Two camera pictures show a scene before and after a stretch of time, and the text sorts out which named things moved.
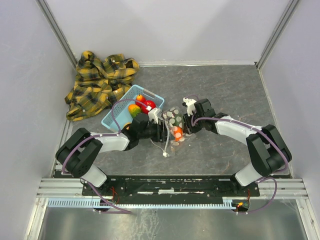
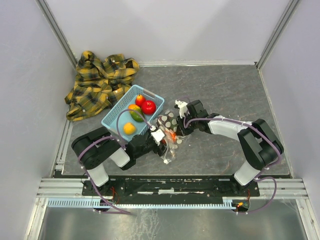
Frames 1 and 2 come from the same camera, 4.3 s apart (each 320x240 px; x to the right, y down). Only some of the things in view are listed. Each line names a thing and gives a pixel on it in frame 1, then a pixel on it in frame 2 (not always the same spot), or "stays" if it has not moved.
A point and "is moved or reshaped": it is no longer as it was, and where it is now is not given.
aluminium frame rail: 56,28 stays
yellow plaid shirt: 99,85 stays
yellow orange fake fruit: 127,126 stays
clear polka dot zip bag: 177,132 is moved or reshaped
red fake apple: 146,103 stays
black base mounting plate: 169,188 stays
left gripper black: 161,135 to 161,151
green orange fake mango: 133,109 stays
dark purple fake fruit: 168,115 is moved or reshaped
